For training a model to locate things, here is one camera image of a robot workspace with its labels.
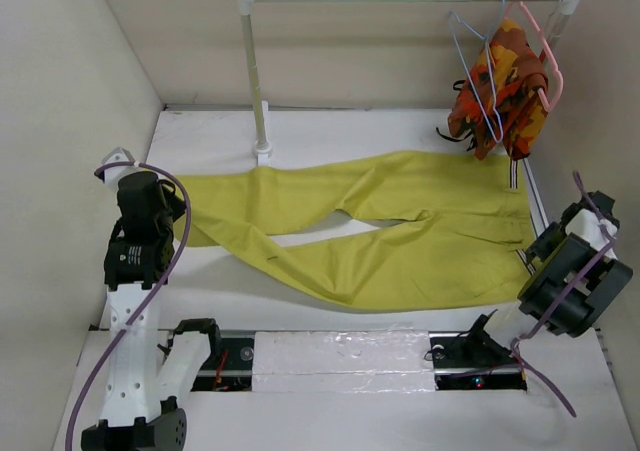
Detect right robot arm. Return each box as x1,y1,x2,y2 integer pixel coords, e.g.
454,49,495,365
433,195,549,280
456,191,633,368

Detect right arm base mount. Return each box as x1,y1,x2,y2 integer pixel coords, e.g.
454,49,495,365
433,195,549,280
424,332,528,392

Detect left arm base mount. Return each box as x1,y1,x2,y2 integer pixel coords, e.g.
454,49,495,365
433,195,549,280
192,331,255,392

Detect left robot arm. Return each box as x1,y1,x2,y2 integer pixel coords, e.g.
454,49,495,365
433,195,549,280
77,168,223,450

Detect orange camouflage garment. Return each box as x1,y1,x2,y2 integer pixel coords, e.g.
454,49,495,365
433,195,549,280
439,18,549,161

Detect yellow-green trousers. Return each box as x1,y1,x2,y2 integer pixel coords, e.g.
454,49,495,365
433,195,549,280
182,151,534,311

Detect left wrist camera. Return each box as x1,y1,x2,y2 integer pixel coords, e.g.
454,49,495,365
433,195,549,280
98,147,138,192

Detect blue wire hanger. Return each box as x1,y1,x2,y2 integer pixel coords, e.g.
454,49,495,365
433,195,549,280
447,0,509,143

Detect pink plastic hanger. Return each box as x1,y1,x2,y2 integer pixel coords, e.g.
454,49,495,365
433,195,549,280
518,1,564,113

